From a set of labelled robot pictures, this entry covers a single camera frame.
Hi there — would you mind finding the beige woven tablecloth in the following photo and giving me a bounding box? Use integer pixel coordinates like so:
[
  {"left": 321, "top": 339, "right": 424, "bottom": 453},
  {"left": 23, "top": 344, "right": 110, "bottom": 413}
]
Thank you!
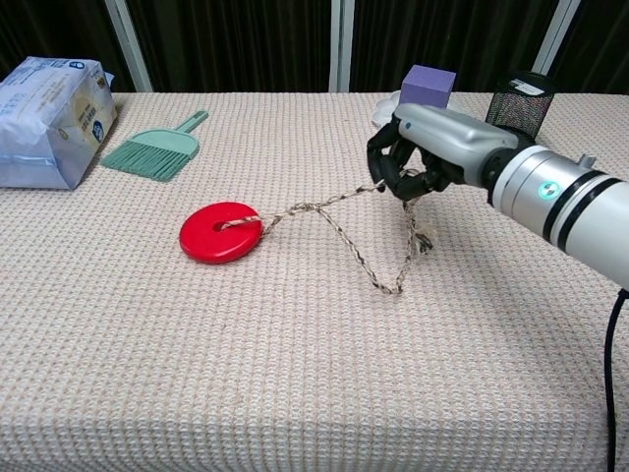
[{"left": 0, "top": 90, "right": 629, "bottom": 472}]

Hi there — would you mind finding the blue tissue pack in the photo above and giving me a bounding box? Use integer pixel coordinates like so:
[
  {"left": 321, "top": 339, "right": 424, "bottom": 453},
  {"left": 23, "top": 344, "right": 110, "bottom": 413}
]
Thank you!
[{"left": 0, "top": 55, "right": 119, "bottom": 191}]

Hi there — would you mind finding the white scalloped plate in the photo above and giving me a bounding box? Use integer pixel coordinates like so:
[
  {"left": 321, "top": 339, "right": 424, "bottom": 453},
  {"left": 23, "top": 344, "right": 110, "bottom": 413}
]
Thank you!
[{"left": 369, "top": 90, "right": 463, "bottom": 127}]

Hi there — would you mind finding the black mesh cup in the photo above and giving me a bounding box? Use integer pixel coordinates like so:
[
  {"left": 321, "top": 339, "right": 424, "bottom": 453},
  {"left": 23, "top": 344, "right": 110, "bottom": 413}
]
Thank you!
[{"left": 485, "top": 71, "right": 557, "bottom": 140}]

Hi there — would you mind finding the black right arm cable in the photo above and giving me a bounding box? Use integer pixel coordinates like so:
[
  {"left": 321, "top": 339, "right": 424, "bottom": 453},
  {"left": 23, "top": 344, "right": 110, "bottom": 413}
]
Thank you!
[{"left": 604, "top": 289, "right": 629, "bottom": 472}]

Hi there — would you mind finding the red disc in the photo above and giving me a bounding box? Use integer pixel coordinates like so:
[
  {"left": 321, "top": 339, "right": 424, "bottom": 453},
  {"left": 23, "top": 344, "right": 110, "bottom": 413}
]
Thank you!
[{"left": 178, "top": 201, "right": 265, "bottom": 266}]

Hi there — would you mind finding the braided beige rope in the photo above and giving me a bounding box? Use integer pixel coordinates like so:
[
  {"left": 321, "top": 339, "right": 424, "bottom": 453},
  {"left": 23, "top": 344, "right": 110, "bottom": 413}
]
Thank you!
[{"left": 219, "top": 169, "right": 434, "bottom": 296}]

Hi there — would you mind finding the green hand brush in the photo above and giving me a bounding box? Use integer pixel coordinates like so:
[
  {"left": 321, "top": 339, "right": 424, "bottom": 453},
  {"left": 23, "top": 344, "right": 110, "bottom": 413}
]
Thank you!
[{"left": 100, "top": 110, "right": 209, "bottom": 184}]

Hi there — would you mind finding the black pleated curtain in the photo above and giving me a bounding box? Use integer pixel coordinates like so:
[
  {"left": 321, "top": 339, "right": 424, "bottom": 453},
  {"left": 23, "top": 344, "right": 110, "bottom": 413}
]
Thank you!
[{"left": 0, "top": 0, "right": 629, "bottom": 94}]

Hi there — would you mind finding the purple cube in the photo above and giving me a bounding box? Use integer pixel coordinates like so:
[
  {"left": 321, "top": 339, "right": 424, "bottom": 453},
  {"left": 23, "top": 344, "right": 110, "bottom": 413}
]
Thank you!
[{"left": 400, "top": 64, "right": 458, "bottom": 110}]

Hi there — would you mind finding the grey screen frame post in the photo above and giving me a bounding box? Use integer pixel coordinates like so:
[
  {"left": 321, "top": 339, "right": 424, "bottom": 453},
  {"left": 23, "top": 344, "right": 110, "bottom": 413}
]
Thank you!
[
  {"left": 328, "top": 0, "right": 356, "bottom": 93},
  {"left": 103, "top": 0, "right": 154, "bottom": 93},
  {"left": 533, "top": 0, "right": 584, "bottom": 76}
]

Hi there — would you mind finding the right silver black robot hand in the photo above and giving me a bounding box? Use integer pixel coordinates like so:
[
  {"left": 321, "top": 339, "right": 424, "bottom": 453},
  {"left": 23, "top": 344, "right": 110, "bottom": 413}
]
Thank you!
[{"left": 367, "top": 102, "right": 521, "bottom": 203}]

